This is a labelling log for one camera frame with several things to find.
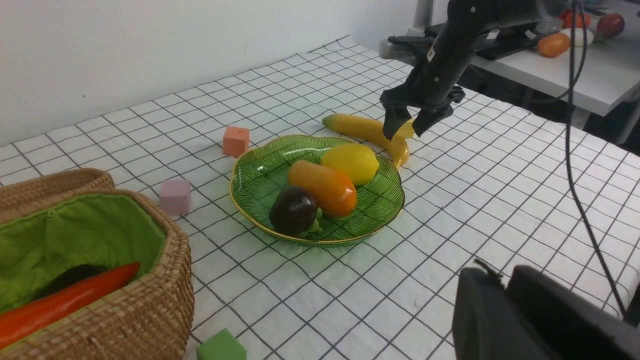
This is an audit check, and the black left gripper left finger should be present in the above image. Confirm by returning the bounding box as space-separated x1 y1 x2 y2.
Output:
452 259 556 360

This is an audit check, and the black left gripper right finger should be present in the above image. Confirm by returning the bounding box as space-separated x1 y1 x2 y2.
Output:
506 265 639 360

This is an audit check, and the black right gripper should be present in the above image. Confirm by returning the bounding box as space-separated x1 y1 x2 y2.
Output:
379 30 466 141

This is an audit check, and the yellow toy banana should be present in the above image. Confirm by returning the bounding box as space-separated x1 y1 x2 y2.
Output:
321 113 410 169

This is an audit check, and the yellow toy lemon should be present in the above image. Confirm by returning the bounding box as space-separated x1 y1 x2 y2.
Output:
320 142 380 187

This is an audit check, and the orange toy mango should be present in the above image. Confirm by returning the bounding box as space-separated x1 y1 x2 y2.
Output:
287 160 357 218

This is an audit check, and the purple toy mangosteen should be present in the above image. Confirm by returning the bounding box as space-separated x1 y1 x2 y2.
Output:
269 186 323 239

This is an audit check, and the purple toy eggplant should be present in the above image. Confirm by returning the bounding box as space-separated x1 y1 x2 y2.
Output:
29 263 108 302

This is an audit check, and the orange toy carrot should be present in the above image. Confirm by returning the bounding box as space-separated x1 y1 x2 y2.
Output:
0 262 140 350

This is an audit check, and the yellow foam cube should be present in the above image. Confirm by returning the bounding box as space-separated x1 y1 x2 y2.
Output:
397 118 415 139

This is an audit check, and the white grid tablecloth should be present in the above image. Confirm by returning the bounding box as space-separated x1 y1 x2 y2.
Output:
1 38 618 360

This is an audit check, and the orange toy fruit on table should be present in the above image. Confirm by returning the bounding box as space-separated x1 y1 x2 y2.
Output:
536 32 571 59

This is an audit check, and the orange foam cube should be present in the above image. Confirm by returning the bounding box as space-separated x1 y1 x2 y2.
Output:
222 126 250 158

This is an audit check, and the red toy tomato on table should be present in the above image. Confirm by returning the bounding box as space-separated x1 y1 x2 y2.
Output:
558 8 592 29

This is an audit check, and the white toy egg on table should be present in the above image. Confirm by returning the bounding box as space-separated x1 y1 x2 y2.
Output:
560 28 595 50

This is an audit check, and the red toy apple on table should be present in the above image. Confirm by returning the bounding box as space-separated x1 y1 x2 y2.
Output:
596 13 626 39

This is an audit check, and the pink foam cube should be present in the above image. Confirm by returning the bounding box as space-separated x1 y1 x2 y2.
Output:
158 178 192 216

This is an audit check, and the green foam cube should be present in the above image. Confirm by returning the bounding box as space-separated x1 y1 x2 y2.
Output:
196 328 248 360

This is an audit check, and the woven wicker basket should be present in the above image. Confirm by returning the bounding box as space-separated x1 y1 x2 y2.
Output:
1 189 195 360

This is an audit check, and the woven wicker basket lid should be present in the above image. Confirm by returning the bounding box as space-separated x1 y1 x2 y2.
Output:
0 168 115 211

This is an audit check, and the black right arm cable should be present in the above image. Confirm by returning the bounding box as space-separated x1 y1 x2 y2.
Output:
564 0 628 316

